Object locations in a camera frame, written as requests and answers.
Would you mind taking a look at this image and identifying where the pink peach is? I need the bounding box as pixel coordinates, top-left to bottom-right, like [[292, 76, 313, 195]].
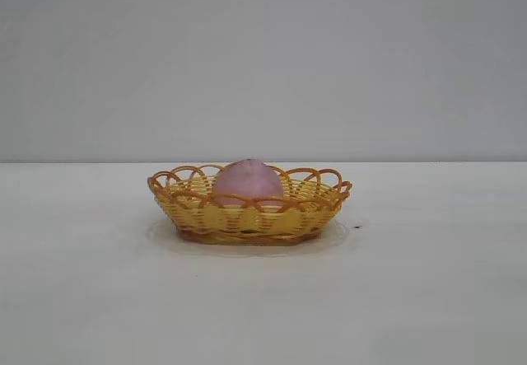
[[211, 157, 286, 210]]

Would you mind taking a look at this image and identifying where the yellow woven wicker basket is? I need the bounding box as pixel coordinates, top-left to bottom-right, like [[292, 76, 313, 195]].
[[147, 163, 354, 247]]

